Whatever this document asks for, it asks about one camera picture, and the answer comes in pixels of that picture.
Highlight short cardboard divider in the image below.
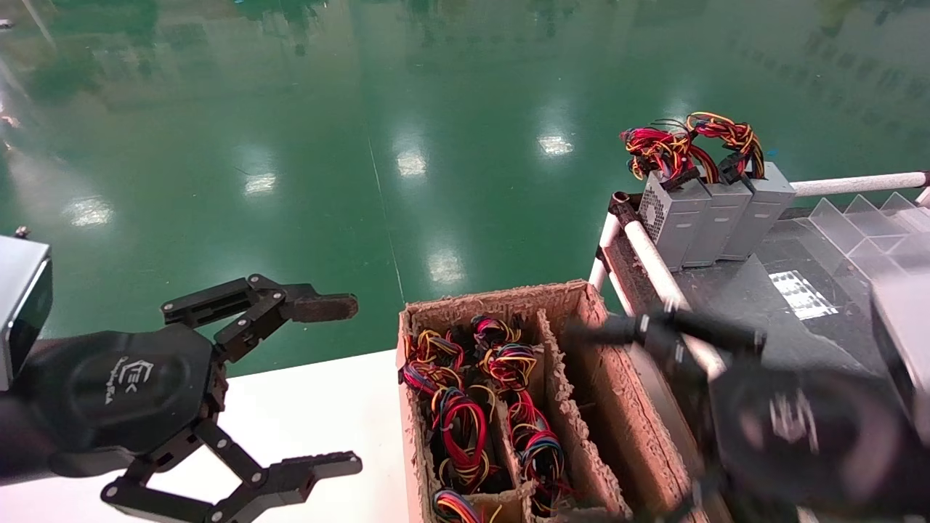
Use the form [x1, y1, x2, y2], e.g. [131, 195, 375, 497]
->
[480, 418, 538, 523]

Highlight clear acrylic divider rack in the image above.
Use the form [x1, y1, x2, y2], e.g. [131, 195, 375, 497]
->
[809, 191, 930, 291]

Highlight white crossbar pipe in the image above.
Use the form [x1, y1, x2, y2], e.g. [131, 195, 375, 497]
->
[790, 171, 930, 198]

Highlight black pipe connector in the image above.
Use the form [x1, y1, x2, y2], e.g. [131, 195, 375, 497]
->
[610, 191, 644, 227]

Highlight brown cardboard box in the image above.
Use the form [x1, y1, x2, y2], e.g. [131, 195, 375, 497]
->
[396, 280, 716, 523]

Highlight short white frame pipe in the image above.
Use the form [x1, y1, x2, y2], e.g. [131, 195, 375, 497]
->
[589, 213, 633, 293]

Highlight wired power supplies in box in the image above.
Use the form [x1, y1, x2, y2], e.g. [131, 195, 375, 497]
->
[427, 385, 504, 495]

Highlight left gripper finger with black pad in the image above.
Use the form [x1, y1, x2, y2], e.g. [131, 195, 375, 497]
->
[100, 418, 363, 523]

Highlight power supply coloured wire bundle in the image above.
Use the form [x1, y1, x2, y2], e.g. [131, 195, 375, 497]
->
[432, 488, 504, 523]
[471, 314, 520, 349]
[507, 392, 578, 516]
[402, 328, 466, 393]
[483, 343, 540, 393]

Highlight grey power supply with wires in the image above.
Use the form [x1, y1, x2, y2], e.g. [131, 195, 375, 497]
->
[687, 111, 798, 262]

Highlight black conveyor belt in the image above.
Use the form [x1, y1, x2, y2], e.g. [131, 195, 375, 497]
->
[602, 207, 930, 523]

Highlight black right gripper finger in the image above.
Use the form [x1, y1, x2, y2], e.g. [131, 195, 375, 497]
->
[565, 308, 767, 384]
[565, 467, 732, 523]

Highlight long white rail pipe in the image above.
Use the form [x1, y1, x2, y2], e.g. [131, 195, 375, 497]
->
[623, 218, 727, 378]

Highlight long cardboard divider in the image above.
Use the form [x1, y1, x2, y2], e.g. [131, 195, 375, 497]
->
[534, 309, 633, 523]

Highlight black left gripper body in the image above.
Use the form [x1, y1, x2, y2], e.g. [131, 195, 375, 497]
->
[28, 325, 225, 460]

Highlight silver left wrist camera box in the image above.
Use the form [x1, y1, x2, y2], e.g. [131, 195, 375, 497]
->
[0, 227, 53, 392]

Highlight grey power supply leftmost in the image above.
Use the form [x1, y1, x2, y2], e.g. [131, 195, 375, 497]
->
[621, 118, 714, 271]

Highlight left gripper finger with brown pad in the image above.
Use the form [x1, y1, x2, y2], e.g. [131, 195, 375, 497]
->
[161, 275, 360, 364]

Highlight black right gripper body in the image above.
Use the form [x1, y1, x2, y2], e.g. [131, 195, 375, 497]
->
[709, 362, 910, 511]

